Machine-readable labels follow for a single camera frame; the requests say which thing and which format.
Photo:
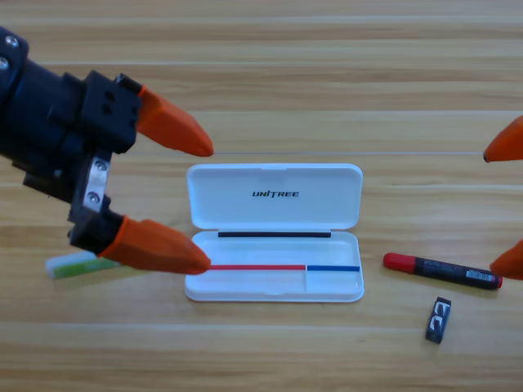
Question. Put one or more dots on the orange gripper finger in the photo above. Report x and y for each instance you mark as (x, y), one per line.
(508, 145)
(171, 126)
(512, 263)
(159, 249)

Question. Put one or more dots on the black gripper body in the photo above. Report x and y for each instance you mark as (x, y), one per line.
(61, 122)

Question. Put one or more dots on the red and black marker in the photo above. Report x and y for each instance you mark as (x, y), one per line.
(441, 270)

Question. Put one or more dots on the green and white highlighter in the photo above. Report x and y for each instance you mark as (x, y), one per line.
(73, 267)

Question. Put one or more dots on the black eraser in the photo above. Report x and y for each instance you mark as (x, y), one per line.
(438, 320)

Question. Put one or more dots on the white Unitree pencil case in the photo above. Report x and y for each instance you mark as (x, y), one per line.
(274, 204)

